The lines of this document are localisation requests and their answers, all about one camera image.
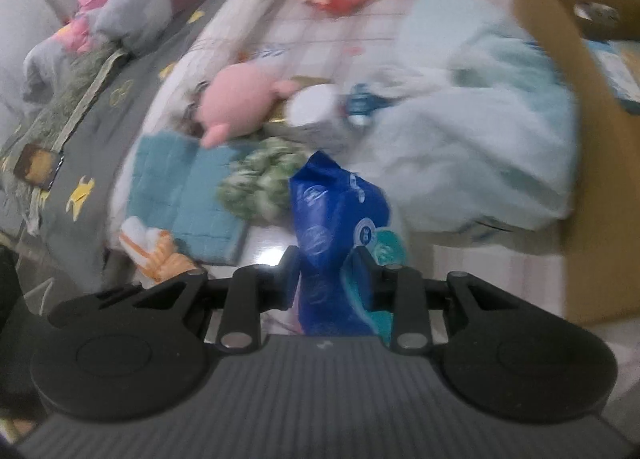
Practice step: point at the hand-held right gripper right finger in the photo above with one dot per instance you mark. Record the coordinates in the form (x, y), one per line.
(362, 279)

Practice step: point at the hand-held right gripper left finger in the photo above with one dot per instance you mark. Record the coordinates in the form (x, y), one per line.
(289, 279)

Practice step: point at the blue tissue packet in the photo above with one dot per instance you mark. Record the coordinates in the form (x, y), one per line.
(325, 219)

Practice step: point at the pink plush toy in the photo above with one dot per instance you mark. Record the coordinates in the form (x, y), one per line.
(235, 99)

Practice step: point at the brown cardboard box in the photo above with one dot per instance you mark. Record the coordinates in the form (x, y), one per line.
(590, 219)

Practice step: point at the green white knitted cloth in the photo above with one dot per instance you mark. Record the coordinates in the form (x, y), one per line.
(260, 179)

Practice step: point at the teal towel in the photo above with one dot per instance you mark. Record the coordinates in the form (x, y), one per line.
(200, 199)

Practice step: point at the orange striped cloth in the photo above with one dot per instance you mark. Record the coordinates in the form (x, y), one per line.
(155, 251)

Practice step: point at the yellow packet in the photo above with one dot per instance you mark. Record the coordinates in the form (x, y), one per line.
(277, 118)

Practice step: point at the white plastic bag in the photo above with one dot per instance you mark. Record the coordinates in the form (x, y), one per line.
(475, 149)

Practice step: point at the grey star-print bed sheet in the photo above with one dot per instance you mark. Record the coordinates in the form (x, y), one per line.
(100, 129)

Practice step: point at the floral plaid tablecloth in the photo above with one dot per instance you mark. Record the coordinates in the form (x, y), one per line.
(325, 39)

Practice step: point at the cream mattress pad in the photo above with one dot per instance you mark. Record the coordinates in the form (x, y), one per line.
(240, 14)

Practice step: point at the brown label patch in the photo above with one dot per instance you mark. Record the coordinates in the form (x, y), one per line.
(37, 164)

